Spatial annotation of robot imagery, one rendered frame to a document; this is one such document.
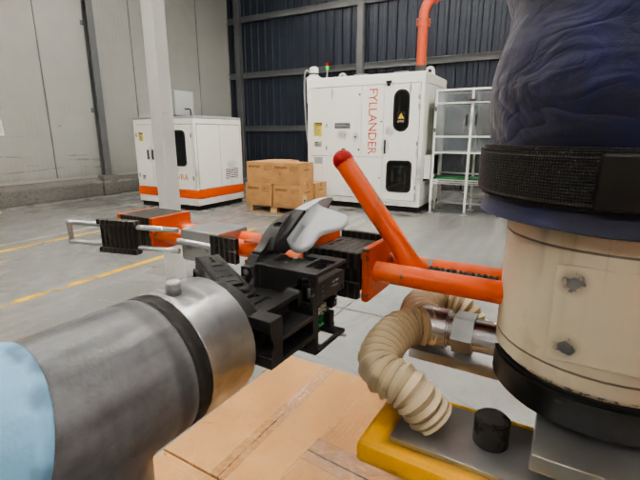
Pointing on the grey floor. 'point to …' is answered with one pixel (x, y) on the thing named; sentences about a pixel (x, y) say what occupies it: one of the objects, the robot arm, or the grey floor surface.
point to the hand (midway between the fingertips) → (325, 260)
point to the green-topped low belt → (450, 186)
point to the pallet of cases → (281, 185)
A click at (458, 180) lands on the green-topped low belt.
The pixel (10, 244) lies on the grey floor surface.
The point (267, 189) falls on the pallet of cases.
